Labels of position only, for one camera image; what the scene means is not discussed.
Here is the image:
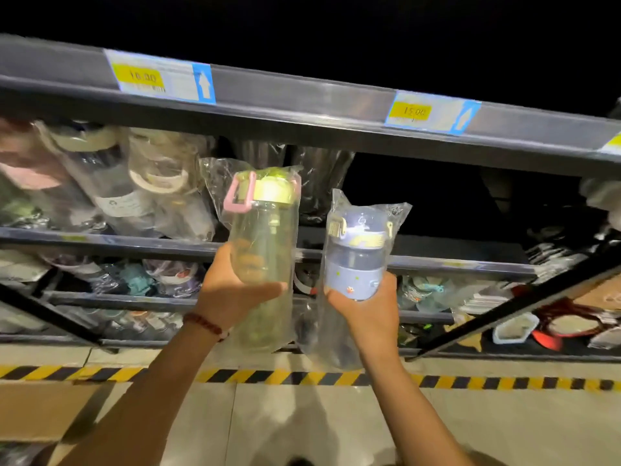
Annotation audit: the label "person's right hand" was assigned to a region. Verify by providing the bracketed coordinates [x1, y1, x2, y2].
[323, 271, 400, 360]

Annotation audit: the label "person's left hand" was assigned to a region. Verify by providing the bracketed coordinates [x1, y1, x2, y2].
[193, 239, 288, 331]

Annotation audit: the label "black metal store shelving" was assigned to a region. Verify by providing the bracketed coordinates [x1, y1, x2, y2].
[0, 33, 621, 362]

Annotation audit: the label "brown cardboard box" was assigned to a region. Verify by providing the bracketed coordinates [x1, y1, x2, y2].
[0, 382, 116, 443]

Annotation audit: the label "person's left forearm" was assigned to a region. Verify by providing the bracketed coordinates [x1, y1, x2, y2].
[58, 324, 226, 466]

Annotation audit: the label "person's right forearm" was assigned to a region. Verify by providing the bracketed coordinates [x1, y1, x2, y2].
[361, 351, 474, 466]

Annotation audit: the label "tan bear shaped item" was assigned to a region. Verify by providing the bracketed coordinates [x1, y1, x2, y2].
[442, 313, 485, 353]

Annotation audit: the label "stack of clear plastic packs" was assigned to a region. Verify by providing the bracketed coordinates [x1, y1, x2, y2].
[458, 285, 516, 317]

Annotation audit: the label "white blue framed mirror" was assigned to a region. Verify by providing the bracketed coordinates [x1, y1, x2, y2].
[491, 313, 541, 346]

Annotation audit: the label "red round mirror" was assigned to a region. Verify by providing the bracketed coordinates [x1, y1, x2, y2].
[530, 299, 608, 353]

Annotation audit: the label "brown tote bag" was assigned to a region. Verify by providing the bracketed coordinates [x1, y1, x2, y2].
[572, 274, 621, 312]

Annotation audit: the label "white oval mirror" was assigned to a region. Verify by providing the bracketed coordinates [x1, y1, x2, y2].
[587, 326, 621, 351]

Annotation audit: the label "white hanging cloth packs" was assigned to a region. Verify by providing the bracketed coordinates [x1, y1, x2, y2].
[578, 175, 621, 225]

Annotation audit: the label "red bead bracelet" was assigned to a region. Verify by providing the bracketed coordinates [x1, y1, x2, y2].
[183, 313, 230, 343]

